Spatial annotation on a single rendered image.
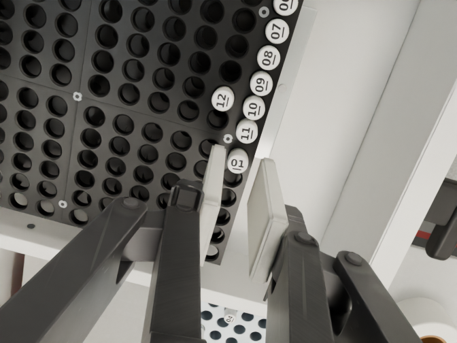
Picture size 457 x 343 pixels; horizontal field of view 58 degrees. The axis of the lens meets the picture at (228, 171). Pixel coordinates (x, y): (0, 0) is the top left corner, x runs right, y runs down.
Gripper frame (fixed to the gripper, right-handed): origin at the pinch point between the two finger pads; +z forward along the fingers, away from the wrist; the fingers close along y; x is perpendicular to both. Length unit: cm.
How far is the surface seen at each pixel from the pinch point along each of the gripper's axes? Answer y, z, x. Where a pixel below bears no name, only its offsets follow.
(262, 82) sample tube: 0.0, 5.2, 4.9
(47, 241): -11.2, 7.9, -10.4
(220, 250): 0.7, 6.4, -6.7
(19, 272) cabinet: -20.1, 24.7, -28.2
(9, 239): -13.7, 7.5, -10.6
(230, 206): 0.5, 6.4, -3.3
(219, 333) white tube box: 4.6, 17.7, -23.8
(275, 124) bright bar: 2.4, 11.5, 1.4
